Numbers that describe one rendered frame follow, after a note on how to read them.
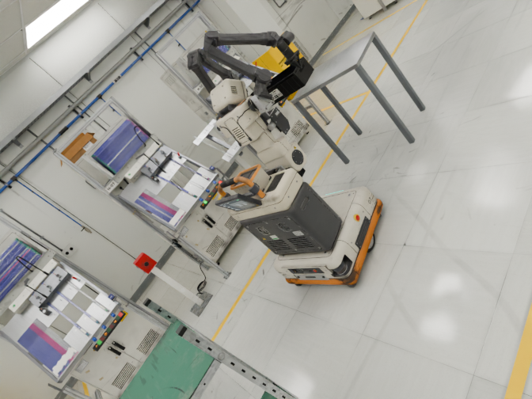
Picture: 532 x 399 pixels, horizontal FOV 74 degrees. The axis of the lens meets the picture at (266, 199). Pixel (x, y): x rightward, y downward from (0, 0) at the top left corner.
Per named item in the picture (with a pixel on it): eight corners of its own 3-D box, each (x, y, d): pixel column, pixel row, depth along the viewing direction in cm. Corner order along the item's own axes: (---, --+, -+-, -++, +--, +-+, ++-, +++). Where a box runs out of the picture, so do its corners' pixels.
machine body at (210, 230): (252, 218, 404) (212, 182, 380) (217, 270, 378) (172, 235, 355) (227, 218, 459) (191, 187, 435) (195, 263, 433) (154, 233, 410)
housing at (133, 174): (166, 150, 374) (161, 142, 361) (135, 186, 356) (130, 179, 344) (160, 148, 376) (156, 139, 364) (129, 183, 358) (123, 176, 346)
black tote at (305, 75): (252, 118, 267) (241, 107, 262) (261, 103, 275) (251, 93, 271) (305, 85, 222) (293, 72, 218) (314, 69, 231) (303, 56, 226)
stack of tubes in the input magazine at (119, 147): (150, 136, 361) (127, 117, 351) (115, 173, 343) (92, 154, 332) (146, 138, 372) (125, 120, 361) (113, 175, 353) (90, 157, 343)
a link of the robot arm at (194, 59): (181, 63, 216) (195, 58, 212) (187, 51, 223) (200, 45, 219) (219, 117, 248) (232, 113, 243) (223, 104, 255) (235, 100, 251)
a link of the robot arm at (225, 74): (187, 60, 222) (201, 55, 217) (186, 51, 222) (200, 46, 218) (224, 83, 261) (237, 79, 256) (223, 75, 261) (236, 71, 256)
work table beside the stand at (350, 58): (414, 142, 282) (356, 63, 251) (345, 164, 336) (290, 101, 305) (425, 107, 304) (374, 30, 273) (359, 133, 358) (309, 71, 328)
